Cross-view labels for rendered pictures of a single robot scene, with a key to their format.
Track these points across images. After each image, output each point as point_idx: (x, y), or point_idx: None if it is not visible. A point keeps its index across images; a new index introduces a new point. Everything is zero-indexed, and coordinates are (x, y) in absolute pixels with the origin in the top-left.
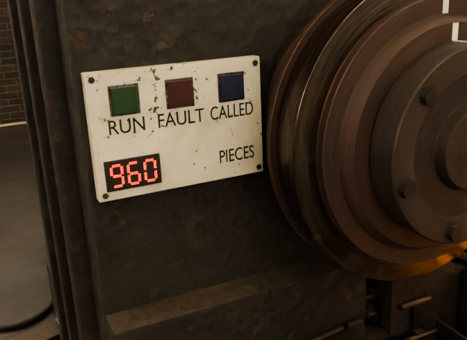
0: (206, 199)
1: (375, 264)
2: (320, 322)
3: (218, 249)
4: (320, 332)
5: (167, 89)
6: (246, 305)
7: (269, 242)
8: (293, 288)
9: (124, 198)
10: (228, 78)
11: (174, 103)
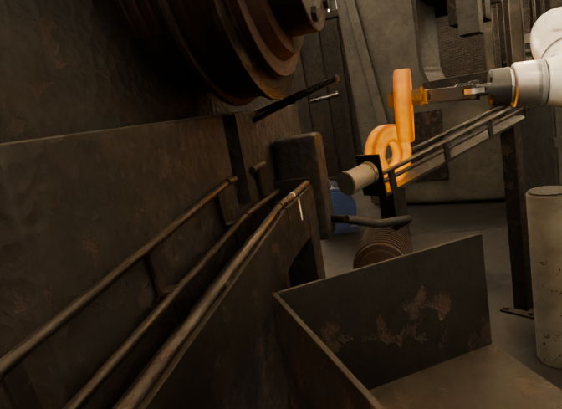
0: (56, 0)
1: (256, 70)
2: (207, 176)
3: (84, 79)
4: (210, 189)
5: None
6: (146, 138)
7: (131, 89)
8: (180, 128)
9: None
10: None
11: None
